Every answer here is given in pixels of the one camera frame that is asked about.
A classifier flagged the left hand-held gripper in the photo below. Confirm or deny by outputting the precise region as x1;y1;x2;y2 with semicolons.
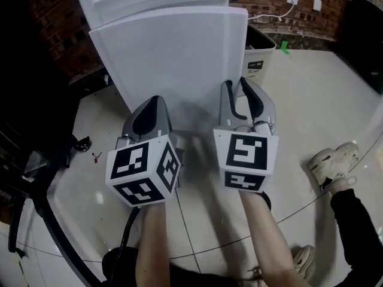
105;96;188;208

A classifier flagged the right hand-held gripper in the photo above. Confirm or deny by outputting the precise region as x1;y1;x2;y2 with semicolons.
212;77;279;194

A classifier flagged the person's left forearm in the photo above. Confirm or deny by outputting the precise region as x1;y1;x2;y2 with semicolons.
138;201;172;268

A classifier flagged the person's right forearm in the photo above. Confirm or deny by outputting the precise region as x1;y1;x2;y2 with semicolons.
238;190;297;283

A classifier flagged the white trash bin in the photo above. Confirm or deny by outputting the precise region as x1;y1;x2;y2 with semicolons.
243;24;278;87

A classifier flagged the small black caster wheel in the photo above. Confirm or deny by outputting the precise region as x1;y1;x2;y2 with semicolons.
74;136;92;153

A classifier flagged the person's right beige shoe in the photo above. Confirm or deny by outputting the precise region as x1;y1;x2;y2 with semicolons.
307;141;360;191

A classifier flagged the person's beige shoe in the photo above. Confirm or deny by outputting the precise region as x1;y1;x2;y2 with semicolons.
288;245;317;281
307;141;360;191

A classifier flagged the large black object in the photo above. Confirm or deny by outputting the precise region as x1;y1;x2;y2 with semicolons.
334;0;383;96

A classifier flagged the person's left black trouser leg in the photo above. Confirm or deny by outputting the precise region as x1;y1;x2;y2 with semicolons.
101;246;240;287

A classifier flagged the person's black trouser leg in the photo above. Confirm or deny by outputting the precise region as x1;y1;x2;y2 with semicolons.
330;188;383;287
101;246;240;287

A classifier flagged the person's left beige shoe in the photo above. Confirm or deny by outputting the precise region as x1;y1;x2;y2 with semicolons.
288;245;317;281

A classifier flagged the person's right black trouser leg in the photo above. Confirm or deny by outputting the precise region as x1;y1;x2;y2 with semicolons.
330;188;383;287

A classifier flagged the white power cable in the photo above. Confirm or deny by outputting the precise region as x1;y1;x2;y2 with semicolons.
247;1;296;23

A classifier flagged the black wrist strap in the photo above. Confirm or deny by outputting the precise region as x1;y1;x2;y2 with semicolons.
259;191;273;212

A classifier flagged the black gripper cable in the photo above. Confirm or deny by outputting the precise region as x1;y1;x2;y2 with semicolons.
118;206;142;258

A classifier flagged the black metal furniture frame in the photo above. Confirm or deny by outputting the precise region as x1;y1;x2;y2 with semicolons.
0;132;106;284

